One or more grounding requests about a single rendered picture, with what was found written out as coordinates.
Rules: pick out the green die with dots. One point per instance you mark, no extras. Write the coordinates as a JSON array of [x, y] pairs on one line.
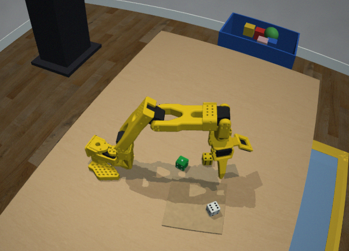
[[182, 163]]

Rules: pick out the yellow die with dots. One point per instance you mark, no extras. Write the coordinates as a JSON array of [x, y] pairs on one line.
[[207, 159]]

